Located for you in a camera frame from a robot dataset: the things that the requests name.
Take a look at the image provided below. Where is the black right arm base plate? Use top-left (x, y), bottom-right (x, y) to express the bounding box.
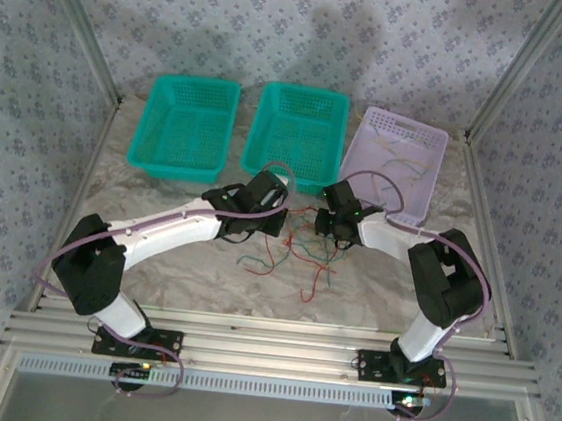
top-left (354, 347), bottom-right (451, 391)

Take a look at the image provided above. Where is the black circuit board with LED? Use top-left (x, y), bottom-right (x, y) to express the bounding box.
top-left (389, 390), bottom-right (432, 414)
top-left (110, 359), bottom-right (155, 382)

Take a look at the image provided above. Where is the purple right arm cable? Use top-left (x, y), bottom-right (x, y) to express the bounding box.
top-left (312, 167), bottom-right (505, 421)

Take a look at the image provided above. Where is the aluminium table side rail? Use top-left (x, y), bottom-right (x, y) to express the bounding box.
top-left (23, 92), bottom-right (123, 318)
top-left (441, 136), bottom-right (540, 360)

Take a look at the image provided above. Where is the thin red cable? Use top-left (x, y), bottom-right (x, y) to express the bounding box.
top-left (287, 202), bottom-right (323, 226)
top-left (298, 262), bottom-right (339, 308)
top-left (242, 239), bottom-right (282, 277)

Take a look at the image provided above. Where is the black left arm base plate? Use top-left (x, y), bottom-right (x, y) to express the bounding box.
top-left (89, 320), bottom-right (185, 365)

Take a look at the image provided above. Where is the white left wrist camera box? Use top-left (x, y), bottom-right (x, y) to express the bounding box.
top-left (263, 186), bottom-right (287, 208)

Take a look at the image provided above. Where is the lilac plastic basket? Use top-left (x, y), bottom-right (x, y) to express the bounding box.
top-left (329, 102), bottom-right (452, 231)

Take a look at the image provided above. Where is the aluminium frame post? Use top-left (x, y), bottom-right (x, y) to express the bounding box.
top-left (462, 0), bottom-right (562, 154)
top-left (21, 0), bottom-right (135, 107)

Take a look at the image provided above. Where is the grey slotted cable duct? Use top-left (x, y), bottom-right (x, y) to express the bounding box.
top-left (16, 349), bottom-right (397, 413)

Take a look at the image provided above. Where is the aluminium mounting beam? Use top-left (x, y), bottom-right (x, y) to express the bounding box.
top-left (0, 290), bottom-right (547, 406)

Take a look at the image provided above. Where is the teal plastic basket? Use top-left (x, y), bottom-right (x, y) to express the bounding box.
top-left (124, 70), bottom-right (244, 188)
top-left (237, 78), bottom-right (353, 200)

